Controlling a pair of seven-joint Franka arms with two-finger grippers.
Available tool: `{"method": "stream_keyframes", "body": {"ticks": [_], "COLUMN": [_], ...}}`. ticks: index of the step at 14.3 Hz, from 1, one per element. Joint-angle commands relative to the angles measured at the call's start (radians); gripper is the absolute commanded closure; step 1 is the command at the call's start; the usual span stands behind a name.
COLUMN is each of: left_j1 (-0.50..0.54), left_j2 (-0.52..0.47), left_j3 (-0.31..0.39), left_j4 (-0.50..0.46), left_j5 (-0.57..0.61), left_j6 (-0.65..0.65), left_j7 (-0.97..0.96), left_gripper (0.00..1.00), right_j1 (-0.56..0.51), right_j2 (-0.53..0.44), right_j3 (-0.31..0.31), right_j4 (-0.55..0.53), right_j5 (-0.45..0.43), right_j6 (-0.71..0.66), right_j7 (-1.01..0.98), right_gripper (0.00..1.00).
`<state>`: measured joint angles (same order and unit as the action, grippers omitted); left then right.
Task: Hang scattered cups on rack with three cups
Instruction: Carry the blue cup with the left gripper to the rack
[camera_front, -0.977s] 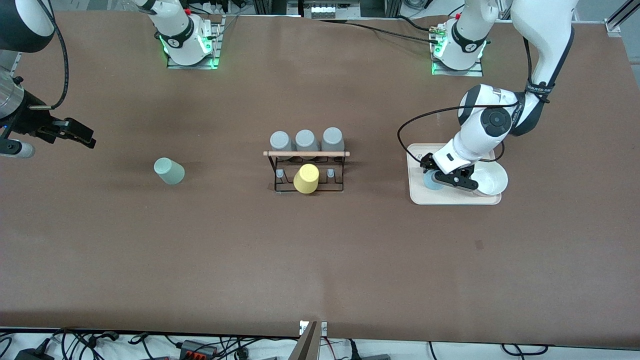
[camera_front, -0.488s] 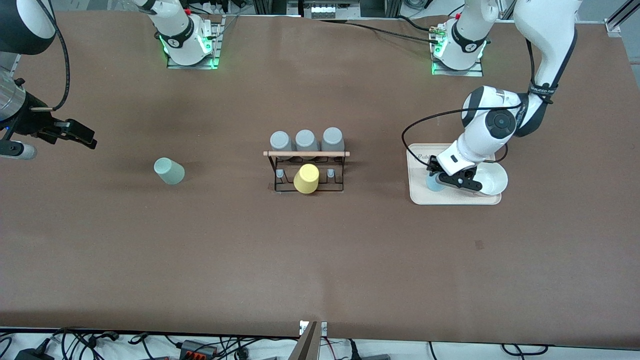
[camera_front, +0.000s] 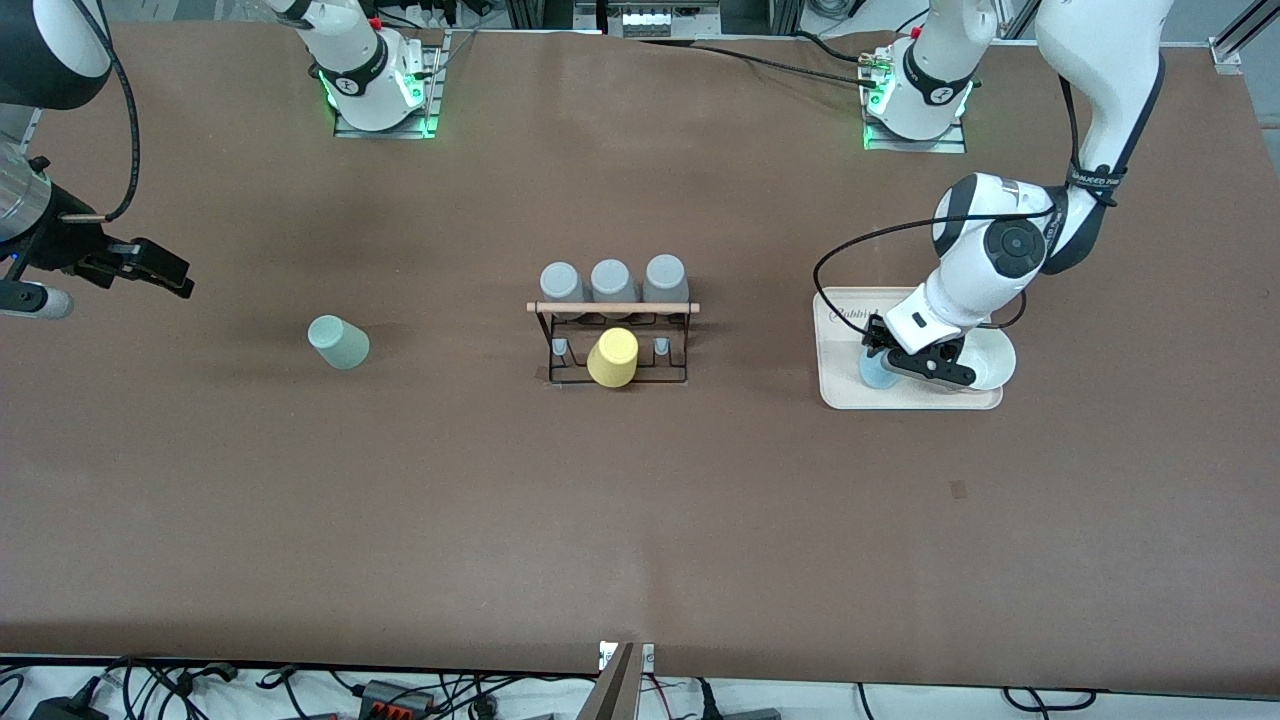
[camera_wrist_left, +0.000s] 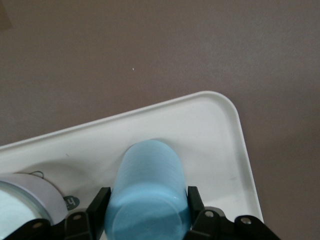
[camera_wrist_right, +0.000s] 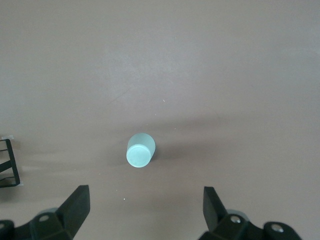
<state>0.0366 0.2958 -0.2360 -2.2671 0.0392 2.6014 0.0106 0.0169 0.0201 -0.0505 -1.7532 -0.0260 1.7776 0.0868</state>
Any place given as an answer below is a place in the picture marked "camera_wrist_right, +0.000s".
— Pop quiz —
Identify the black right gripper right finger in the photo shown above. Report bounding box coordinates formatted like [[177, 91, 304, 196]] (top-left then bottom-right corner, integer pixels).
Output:
[[203, 186, 302, 240]]

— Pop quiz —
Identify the black wire cup rack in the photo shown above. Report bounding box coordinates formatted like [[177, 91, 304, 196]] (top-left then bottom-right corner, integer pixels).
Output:
[[0, 138, 21, 189]]

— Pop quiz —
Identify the mint green cup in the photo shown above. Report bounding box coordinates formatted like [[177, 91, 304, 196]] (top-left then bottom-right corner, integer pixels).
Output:
[[125, 133, 157, 169]]

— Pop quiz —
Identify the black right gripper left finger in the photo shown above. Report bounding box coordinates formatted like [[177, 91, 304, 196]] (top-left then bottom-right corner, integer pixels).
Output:
[[29, 184, 91, 240]]

